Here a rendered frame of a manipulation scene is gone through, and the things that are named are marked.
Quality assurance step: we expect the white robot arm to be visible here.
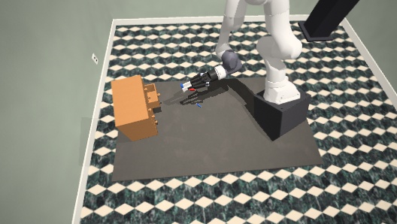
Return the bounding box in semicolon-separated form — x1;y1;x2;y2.
214;0;302;104

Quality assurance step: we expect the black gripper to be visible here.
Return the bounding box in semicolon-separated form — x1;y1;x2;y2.
182;69;218;91

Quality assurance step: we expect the wooden chest of drawers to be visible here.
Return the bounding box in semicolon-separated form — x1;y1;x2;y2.
111;75;158;141

